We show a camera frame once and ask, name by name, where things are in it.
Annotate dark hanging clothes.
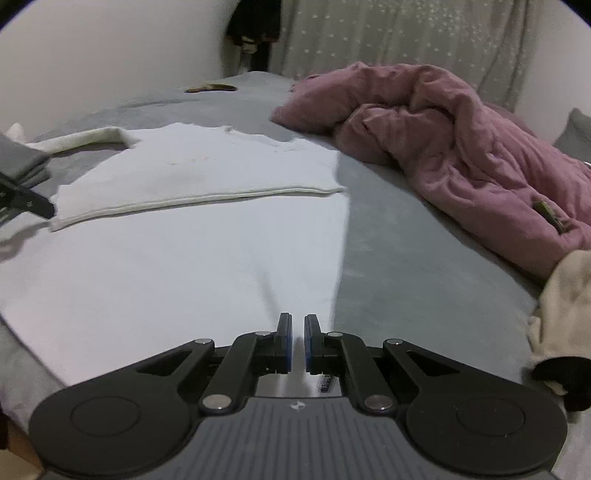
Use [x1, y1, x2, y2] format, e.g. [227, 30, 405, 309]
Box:
[225, 0, 282, 72]

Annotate grey bed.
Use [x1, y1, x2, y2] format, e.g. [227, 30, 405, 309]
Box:
[0, 70, 591, 480]

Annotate grey pillow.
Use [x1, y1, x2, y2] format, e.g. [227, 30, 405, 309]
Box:
[554, 108, 591, 160]

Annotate small brown object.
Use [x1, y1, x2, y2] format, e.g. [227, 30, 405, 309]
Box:
[533, 200, 573, 234]

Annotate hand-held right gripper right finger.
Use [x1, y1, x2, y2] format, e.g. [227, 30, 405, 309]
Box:
[303, 314, 455, 415]

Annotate star-patterned curtain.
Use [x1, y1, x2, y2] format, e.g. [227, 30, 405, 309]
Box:
[277, 0, 546, 112]

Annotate white sweatshirt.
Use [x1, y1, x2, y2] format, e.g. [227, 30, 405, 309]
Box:
[0, 121, 352, 398]

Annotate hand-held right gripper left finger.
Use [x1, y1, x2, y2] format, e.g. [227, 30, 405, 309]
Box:
[136, 312, 294, 414]

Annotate beige cloth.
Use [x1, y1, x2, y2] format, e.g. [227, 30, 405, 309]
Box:
[526, 249, 591, 398]

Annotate pink quilt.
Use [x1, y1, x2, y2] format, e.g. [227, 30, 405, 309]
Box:
[270, 62, 591, 282]

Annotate black cloth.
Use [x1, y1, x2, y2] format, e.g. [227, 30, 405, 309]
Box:
[522, 355, 591, 412]

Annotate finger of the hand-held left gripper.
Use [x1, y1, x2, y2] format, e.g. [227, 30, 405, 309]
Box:
[0, 173, 56, 221]

